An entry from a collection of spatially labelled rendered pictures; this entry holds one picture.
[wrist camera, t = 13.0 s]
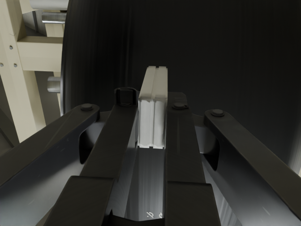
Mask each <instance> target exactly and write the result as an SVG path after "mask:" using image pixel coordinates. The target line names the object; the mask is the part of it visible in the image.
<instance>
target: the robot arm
mask: <svg viewBox="0 0 301 226"><path fill-rule="evenodd" d="M138 146H139V147H140V148H149V146H152V147H153V148H160V149H163V147H164V156H163V207H162V218H159V219H152V220H145V221H133V220H129V219H126V218H124V216H125V210H126V205H127V200H128V195H129V189H130V184H131V179H132V174H133V168H134V163H135V158H136V153H137V148H138ZM202 163H203V164H204V166H205V168H206V169H207V171H208V172H209V174H210V176H211V177H212V178H213V180H214V182H215V183H216V185H217V187H218V188H219V190H220V191H221V193H222V194H223V196H224V198H225V199H226V201H227V202H228V204H229V206H230V207H231V209H232V210H233V212H234V213H235V215H236V217H237V218H238V220H239V221H240V223H241V225H242V226H301V177H300V176H299V175H298V174H296V173H295V172H294V171H293V170H292V169H291V168H290V167H289V166H287V165H286V164H285V163H284V162H283V161H282V160H281V159H279V158H278V157H277V156H276V155H275V154H274V153H273V152H272V151H271V150H270V149H269V148H267V147H266V146H265V145H264V144H263V143H262V142H261V141H259V140H258V139H257V138H256V137H255V136H254V135H253V134H251V133H250V132H249V131H248V130H247V129H246V128H245V127H244V126H242V125H241V124H240V123H239V122H238V121H237V120H236V119H235V118H234V117H233V116H231V115H230V114H229V113H227V112H225V111H223V110H221V109H211V110H207V111H206V112H205V113H204V117H203V116H199V115H195V114H193V113H192V111H191V108H190V106H188V104H187V99H186V95H185V94H183V93H182V92H168V69H167V68H166V67H165V66H159V68H156V66H149V67H147V70H146V74H145V77H144V80H143V84H142V87H141V91H138V89H136V88H132V87H119V88H116V89H115V90H114V106H113V108H112V110H111V111H107V112H100V108H99V106H97V105H95V104H82V105H79V106H77V107H75V108H73V109H72V110H70V111H68V112H67V113H66V114H64V115H62V116H61V117H59V118H58V119H56V120H55V121H53V122H52V123H50V124H49V125H47V126H45V127H44V128H42V129H41V130H39V131H38V132H36V133H35V134H33V135H32V136H30V137H29V138H27V139H25V140H24V141H22V142H21V143H19V144H18V145H16V146H15V147H13V148H12V149H10V150H8V151H7V152H6V153H4V154H2V155H1V156H0V226H36V225H37V224H38V222H39V221H40V220H41V219H42V218H43V217H44V216H45V215H46V213H47V212H48V211H49V210H50V209H51V208H52V207H53V206H54V207H53V209H52V210H51V212H50V214H49V216H48V218H47V220H46V221H45V223H44V225H43V226H221V222H220V218H219V213H218V209H217V205H216V201H215V196H214V192H213V188H212V185H211V184H210V183H206V180H205V175H204V170H203V166H202Z"/></svg>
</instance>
